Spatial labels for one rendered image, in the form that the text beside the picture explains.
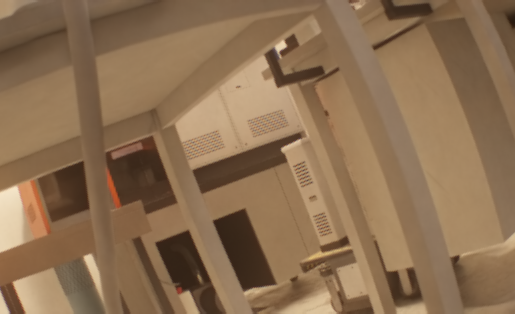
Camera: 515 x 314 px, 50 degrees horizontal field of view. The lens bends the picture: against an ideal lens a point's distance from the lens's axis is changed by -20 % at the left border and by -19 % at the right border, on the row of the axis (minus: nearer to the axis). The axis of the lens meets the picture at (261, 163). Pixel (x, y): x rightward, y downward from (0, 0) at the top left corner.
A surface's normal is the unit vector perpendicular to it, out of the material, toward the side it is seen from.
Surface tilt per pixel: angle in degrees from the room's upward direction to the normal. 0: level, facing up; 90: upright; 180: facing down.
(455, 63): 90
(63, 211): 90
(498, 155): 90
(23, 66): 90
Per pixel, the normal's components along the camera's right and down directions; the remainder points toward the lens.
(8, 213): 0.47, -0.23
